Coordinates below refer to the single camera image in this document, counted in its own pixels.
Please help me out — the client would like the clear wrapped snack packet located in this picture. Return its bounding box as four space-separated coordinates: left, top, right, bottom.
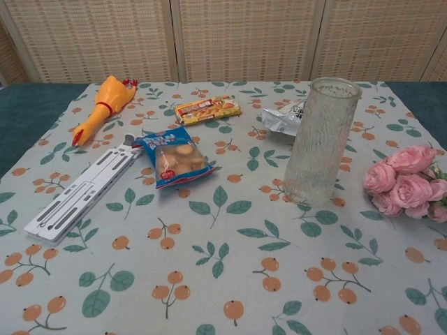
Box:
261 97 310 135

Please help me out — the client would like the blue biscuit snack bag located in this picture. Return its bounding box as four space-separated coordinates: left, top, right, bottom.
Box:
132 126 223 191

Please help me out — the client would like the woven bamboo screen panel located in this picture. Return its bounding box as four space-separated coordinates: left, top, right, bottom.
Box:
0 20 31 85
316 0 447 83
420 38 447 82
0 0 177 84
173 0 324 83

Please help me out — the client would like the white folding stand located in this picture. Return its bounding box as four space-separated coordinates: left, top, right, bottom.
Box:
23 134 146 244

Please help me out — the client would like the textured clear glass vase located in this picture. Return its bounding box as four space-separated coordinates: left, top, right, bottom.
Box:
282 77 364 207

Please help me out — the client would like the yellow rubber chicken toy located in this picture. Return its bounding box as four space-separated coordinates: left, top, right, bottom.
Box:
71 75 139 147

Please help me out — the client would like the pink artificial rose bouquet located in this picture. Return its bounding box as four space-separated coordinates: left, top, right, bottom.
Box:
362 144 447 224

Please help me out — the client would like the yellow snack box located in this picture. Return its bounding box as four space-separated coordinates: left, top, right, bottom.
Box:
174 94 242 126

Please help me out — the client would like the fruit and leaf print tablecloth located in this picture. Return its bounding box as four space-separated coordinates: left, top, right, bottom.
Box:
0 80 447 335

